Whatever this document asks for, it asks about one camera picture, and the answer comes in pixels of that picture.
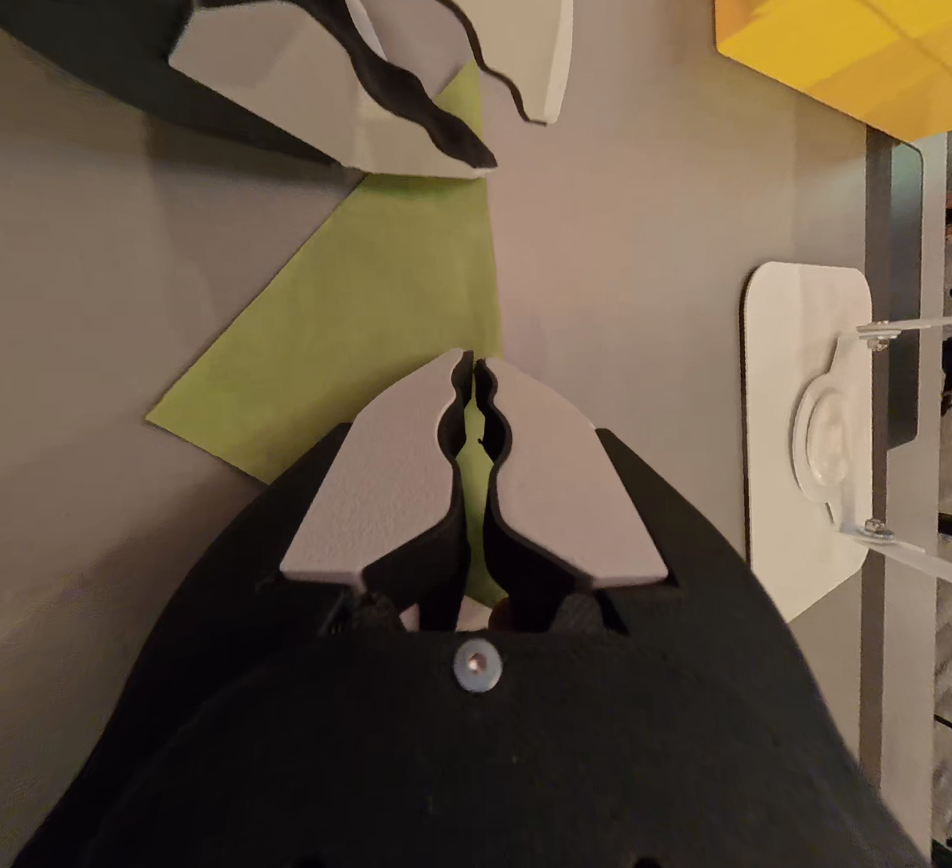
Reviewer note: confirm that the green origami paper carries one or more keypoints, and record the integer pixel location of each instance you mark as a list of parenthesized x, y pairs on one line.
[(372, 288)]

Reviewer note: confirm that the yellow box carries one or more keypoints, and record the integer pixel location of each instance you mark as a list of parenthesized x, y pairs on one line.
[(833, 5)]

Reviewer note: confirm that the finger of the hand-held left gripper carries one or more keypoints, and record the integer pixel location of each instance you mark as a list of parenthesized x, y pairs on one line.
[(506, 5), (282, 87)]

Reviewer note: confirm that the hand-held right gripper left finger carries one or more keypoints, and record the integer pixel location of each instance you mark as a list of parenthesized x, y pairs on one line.
[(379, 489)]

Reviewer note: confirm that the clear acrylic bracket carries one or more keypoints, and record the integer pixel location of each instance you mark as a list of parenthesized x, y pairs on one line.
[(825, 437)]

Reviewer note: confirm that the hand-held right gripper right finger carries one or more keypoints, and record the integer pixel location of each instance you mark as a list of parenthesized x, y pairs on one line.
[(565, 503)]

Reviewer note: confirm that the white rounded base plate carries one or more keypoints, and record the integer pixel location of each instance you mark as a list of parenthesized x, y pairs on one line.
[(773, 377)]

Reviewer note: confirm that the grey metal stand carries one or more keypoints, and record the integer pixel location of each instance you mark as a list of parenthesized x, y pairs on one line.
[(892, 622)]

